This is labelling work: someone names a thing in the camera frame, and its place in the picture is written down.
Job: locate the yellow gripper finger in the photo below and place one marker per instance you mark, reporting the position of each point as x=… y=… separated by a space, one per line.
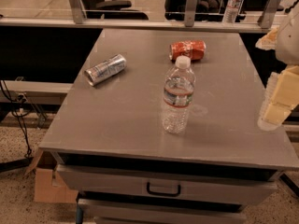
x=283 y=89
x=271 y=116

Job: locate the red coke can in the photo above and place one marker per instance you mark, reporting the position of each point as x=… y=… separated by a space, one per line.
x=194 y=49

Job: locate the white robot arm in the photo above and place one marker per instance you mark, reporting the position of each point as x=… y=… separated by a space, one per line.
x=284 y=40

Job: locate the silver blue energy drink can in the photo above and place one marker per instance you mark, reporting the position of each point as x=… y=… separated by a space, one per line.
x=105 y=70

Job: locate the metal glass railing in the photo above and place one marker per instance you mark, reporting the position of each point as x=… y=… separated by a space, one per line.
x=64 y=13

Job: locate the clear plastic water bottle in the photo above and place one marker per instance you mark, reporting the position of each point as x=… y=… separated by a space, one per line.
x=178 y=92

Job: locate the background water bottle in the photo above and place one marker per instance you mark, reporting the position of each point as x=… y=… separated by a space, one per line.
x=231 y=11

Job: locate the grey metal drawer cabinet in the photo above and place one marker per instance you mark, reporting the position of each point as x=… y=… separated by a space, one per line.
x=141 y=150

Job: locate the lower grey drawer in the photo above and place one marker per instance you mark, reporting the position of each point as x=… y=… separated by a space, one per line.
x=155 y=214

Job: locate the black office chair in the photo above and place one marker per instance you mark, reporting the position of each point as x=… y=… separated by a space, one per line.
x=112 y=9

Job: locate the cardboard box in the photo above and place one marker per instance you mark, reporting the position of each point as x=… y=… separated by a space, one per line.
x=49 y=186

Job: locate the top drawer with black handle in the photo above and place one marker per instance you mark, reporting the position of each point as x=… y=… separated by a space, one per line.
x=163 y=185

